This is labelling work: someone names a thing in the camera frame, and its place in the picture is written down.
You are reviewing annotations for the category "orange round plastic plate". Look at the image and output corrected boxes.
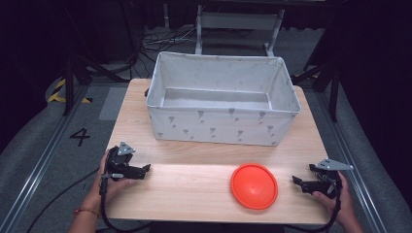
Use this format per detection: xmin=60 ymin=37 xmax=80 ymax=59
xmin=230 ymin=162 xmax=280 ymax=211

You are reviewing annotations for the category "grey metal stand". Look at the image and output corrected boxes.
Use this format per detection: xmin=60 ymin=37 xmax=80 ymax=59
xmin=194 ymin=4 xmax=287 ymax=58

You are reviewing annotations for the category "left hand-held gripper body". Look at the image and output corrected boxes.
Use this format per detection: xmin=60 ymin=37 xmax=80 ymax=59
xmin=105 ymin=141 xmax=137 ymax=181

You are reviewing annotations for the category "thin black cable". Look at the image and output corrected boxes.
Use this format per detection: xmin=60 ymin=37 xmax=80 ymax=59
xmin=25 ymin=167 xmax=102 ymax=233

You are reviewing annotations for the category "orange bracelet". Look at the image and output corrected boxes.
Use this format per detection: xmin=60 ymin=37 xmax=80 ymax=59
xmin=73 ymin=207 xmax=102 ymax=217

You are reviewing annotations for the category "thick black gripper cable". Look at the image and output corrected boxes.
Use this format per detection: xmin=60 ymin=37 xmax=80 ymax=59
xmin=284 ymin=180 xmax=344 ymax=233
xmin=99 ymin=174 xmax=154 ymax=233

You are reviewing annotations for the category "white fabric storage box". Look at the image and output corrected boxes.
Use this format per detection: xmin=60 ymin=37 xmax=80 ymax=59
xmin=145 ymin=50 xmax=302 ymax=148

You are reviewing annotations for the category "bundle of floor cables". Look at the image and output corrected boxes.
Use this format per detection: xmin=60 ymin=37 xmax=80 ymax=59
xmin=139 ymin=24 xmax=199 ymax=54

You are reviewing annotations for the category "person's left hand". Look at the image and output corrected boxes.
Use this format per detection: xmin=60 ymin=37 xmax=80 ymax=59
xmin=90 ymin=150 xmax=140 ymax=209

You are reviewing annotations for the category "black metal stand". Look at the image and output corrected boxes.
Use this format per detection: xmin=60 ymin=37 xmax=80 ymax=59
xmin=60 ymin=0 xmax=131 ymax=117
xmin=292 ymin=48 xmax=345 ymax=123

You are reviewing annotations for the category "metal floor rail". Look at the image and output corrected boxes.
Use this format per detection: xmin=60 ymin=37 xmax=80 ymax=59
xmin=318 ymin=92 xmax=392 ymax=233
xmin=0 ymin=86 xmax=89 ymax=233

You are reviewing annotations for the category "person's right hand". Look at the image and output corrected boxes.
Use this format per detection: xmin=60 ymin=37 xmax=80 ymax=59
xmin=312 ymin=170 xmax=354 ymax=228

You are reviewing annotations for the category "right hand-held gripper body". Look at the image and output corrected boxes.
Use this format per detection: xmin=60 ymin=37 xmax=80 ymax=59
xmin=310 ymin=157 xmax=355 ymax=199

